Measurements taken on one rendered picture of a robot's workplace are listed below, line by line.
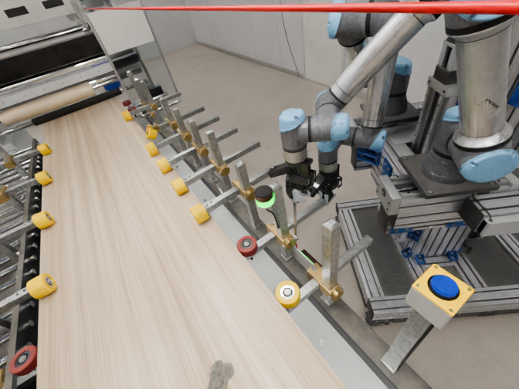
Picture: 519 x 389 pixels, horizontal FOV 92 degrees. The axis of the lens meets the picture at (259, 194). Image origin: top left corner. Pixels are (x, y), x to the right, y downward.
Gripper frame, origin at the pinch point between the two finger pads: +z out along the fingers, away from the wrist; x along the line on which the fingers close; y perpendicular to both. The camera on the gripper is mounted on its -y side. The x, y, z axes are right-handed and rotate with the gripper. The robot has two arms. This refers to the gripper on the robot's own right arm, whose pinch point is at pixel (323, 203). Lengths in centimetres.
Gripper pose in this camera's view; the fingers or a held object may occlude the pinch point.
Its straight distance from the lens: 119.9
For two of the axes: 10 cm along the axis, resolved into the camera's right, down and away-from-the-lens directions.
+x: -5.7, -4.9, 6.6
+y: 8.0, -5.1, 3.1
